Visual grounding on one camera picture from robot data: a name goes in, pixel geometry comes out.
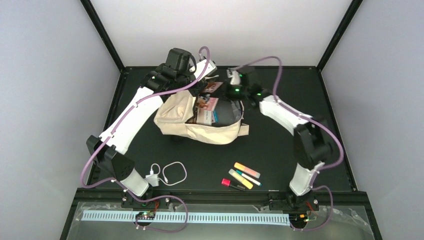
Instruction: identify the pink illustrated picture book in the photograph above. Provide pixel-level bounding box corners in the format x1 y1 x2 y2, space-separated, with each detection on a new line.
195 82 223 111

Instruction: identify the beige canvas backpack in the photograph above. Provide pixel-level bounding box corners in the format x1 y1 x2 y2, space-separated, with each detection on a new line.
154 80 250 145

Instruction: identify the thick white coffee book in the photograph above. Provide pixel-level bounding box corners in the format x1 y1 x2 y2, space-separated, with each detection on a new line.
195 96 219 126

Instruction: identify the dog bark reader book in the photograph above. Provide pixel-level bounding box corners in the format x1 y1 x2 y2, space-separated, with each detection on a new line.
211 110 219 124

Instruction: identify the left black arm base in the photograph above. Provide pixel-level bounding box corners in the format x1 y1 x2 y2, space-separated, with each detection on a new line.
121 195 170 229

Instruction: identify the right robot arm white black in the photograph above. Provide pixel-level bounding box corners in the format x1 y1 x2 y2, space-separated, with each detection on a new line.
225 65 336 210

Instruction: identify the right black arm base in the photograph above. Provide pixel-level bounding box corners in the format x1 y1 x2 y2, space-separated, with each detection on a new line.
267 190 319 229

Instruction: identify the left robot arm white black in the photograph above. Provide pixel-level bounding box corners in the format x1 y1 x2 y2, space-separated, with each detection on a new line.
80 46 216 199

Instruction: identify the orange pastel highlighter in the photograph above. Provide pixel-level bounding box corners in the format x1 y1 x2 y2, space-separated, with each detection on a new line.
233 162 261 179

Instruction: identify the white teal marker pen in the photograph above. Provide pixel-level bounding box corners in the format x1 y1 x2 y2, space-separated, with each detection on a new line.
236 170 262 186

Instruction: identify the yellow highlighter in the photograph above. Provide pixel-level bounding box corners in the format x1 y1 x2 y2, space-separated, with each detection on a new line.
228 168 253 190

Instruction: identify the pink black highlighter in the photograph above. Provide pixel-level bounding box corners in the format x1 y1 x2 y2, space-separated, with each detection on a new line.
221 178 246 192

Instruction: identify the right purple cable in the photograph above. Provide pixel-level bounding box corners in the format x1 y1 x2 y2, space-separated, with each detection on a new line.
231 56 345 232

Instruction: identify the white charger with cable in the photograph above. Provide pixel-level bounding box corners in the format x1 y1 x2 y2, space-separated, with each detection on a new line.
144 161 188 187

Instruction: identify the black frame post left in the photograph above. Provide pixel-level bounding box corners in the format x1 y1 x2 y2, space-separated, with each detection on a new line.
80 0 125 72

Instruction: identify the black frame post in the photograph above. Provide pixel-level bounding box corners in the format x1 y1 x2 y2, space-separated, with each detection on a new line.
80 0 125 72
316 0 363 73

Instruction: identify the light blue slotted cable duct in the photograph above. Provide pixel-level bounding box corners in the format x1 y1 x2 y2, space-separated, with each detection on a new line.
80 210 291 227

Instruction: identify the black frame post right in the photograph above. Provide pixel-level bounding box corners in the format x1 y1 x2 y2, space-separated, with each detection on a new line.
316 0 363 73

